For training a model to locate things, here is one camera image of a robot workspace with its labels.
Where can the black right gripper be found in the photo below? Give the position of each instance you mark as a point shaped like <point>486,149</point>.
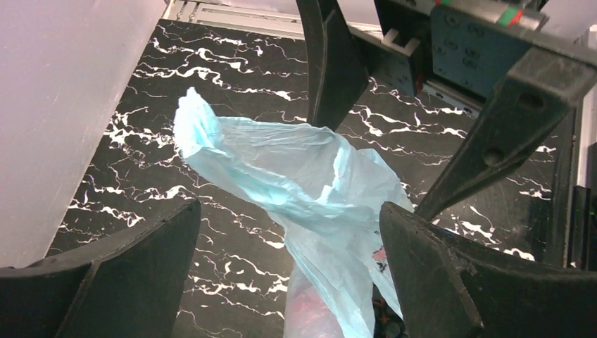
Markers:
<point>454,49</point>

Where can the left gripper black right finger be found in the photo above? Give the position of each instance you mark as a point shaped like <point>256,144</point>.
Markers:
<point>450,286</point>

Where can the dark red fake apple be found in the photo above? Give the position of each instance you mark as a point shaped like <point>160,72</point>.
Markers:
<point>306,315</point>

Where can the aluminium frame rail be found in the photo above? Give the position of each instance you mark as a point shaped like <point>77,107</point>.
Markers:
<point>235,18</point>

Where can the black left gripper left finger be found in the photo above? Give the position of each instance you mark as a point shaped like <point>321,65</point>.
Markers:
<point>128,284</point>

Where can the light blue plastic bag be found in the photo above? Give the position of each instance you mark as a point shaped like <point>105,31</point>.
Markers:
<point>324,192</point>

